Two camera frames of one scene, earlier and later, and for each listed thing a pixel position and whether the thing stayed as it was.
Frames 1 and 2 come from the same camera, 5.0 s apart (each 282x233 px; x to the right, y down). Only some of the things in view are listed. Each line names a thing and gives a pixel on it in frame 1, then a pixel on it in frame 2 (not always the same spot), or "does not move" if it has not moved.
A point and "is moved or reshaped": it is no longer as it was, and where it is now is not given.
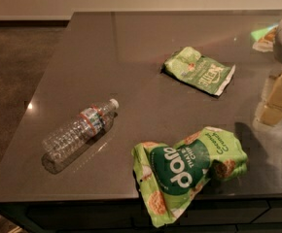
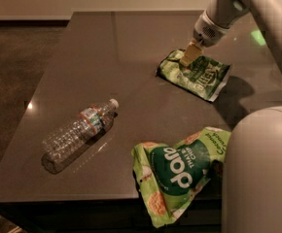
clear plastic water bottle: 93,121 does not move
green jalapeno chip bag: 190,66 is moved or reshaped
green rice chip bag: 171,176 does not move
